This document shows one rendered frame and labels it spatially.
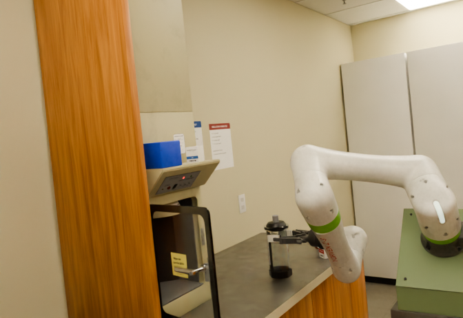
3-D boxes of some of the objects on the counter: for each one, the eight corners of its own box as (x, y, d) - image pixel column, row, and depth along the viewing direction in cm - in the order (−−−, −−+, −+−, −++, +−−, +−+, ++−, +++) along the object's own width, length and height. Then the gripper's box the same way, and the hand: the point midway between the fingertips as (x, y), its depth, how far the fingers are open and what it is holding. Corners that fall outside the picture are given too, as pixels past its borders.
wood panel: (68, 321, 168) (29, -39, 165) (75, 318, 170) (36, -37, 167) (157, 347, 139) (111, -88, 136) (164, 343, 141) (119, -85, 138)
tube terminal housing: (109, 319, 165) (87, 120, 164) (168, 290, 191) (150, 118, 190) (155, 331, 151) (132, 112, 149) (212, 297, 177) (193, 111, 175)
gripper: (329, 223, 188) (284, 221, 202) (307, 235, 171) (259, 232, 184) (331, 239, 188) (285, 237, 202) (309, 254, 171) (261, 250, 184)
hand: (278, 235), depth 192 cm, fingers closed on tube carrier, 9 cm apart
